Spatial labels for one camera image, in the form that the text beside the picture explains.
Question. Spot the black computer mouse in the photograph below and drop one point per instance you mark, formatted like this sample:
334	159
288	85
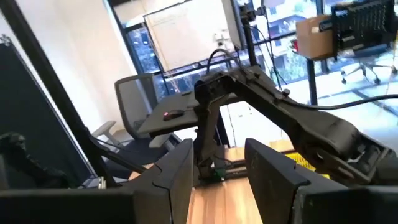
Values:
173	115

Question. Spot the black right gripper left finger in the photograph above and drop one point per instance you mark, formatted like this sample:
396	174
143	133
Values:
164	193

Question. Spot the brown cardboard box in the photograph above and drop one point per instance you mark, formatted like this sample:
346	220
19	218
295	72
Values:
314	40

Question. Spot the grey side table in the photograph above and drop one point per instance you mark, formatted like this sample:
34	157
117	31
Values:
177	102

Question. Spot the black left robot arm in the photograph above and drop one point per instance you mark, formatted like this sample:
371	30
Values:
264	90

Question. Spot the white whiteboard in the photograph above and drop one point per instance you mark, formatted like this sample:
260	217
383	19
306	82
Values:
186	34

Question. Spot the office chair wheeled base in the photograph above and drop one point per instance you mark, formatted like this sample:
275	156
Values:
368	73

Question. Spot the grey mesh office chair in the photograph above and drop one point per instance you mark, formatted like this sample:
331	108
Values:
133	99

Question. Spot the yellow plastic basket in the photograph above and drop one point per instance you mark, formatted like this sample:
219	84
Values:
300	160

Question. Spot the large glass window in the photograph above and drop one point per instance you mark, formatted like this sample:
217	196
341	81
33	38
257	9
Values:
289	68

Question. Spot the black metal post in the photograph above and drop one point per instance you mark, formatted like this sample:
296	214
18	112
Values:
311	84

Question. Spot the large black screen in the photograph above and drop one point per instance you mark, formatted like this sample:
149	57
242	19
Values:
28	102

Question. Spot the black tripod stand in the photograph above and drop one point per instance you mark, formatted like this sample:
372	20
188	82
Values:
248	37

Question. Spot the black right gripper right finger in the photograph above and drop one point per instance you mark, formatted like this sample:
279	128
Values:
270	186

